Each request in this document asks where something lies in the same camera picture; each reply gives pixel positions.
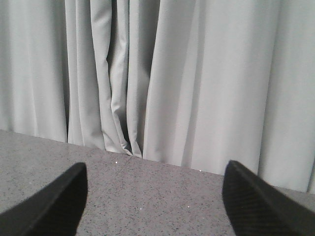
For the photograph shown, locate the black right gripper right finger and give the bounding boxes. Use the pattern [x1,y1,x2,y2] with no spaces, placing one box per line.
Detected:
[222,160,315,236]

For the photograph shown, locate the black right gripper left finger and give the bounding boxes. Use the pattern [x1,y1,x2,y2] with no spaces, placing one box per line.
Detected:
[0,162,88,236]

